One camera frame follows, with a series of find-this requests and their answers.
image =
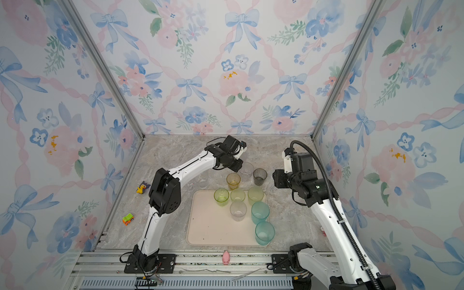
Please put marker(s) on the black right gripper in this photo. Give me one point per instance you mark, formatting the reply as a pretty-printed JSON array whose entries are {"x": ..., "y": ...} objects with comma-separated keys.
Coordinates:
[{"x": 279, "y": 178}]

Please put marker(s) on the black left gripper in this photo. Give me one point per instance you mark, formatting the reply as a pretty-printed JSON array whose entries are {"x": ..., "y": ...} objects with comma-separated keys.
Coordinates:
[{"x": 237, "y": 169}]

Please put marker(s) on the dimpled yellow-green plastic cup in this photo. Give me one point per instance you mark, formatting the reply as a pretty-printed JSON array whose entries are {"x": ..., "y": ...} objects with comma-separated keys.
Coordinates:
[{"x": 255, "y": 194}]

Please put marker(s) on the small clear glass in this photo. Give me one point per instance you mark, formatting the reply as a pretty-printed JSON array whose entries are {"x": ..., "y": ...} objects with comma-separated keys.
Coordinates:
[
  {"x": 189, "y": 187},
  {"x": 202, "y": 183}
]

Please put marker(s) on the dimpled light green cup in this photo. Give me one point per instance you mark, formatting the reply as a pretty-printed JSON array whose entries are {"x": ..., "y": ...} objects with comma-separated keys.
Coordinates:
[{"x": 237, "y": 195}]

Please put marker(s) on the smooth green plastic cup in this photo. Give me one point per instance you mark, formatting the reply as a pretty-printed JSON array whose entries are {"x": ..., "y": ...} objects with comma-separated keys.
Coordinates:
[{"x": 221, "y": 196}]

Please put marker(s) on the dimpled teal plastic cup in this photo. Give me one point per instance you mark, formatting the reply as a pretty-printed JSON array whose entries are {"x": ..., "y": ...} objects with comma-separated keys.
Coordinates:
[{"x": 264, "y": 233}]

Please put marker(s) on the smooth clear plastic cup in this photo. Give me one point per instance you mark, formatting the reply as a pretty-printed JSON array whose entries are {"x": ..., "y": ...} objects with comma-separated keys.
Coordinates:
[{"x": 246, "y": 172}]

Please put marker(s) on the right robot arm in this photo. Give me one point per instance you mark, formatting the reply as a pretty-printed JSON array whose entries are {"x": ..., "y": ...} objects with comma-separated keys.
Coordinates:
[{"x": 355, "y": 270}]

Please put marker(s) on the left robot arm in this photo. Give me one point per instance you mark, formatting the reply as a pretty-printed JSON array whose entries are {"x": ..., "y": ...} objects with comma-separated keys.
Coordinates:
[{"x": 165, "y": 198}]

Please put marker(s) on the cream plastic tray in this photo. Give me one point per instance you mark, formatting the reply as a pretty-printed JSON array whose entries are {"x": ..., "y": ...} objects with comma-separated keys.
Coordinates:
[{"x": 213, "y": 225}]

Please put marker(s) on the yellow plastic cup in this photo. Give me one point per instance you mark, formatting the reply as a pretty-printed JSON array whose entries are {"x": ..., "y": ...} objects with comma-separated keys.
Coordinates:
[{"x": 233, "y": 181}]

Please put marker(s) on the smoky grey plastic cup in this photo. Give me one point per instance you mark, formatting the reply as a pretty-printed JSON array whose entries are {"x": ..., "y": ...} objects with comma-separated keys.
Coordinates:
[{"x": 259, "y": 176}]

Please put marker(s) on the pink bear toy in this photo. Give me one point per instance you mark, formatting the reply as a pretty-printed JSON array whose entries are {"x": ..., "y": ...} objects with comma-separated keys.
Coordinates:
[{"x": 323, "y": 231}]

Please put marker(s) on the purple yellow toy figure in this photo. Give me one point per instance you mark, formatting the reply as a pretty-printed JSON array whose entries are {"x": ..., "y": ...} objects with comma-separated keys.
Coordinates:
[{"x": 143, "y": 187}]

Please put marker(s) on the pink pig toy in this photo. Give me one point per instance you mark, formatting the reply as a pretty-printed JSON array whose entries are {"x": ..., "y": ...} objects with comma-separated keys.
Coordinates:
[{"x": 226, "y": 258}]

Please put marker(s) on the green orange toy car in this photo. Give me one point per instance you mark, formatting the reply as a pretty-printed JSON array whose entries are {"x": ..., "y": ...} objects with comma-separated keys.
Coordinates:
[{"x": 128, "y": 219}]

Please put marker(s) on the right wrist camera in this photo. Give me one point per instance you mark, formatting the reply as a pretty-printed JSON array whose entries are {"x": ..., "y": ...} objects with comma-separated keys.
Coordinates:
[{"x": 287, "y": 159}]

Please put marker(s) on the aluminium left corner post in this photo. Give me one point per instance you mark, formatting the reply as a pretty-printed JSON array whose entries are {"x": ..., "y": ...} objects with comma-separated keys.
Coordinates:
[{"x": 77, "y": 23}]

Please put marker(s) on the aluminium corner post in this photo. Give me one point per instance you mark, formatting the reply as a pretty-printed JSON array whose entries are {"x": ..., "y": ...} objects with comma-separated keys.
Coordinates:
[
  {"x": 77, "y": 23},
  {"x": 367, "y": 25}
]

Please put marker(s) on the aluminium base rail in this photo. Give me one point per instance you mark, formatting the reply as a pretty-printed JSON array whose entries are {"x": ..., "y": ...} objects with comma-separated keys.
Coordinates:
[{"x": 192, "y": 270}]

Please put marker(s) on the aluminium right corner post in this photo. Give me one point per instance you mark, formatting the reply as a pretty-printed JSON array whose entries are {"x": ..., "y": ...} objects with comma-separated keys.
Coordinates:
[{"x": 367, "y": 25}]

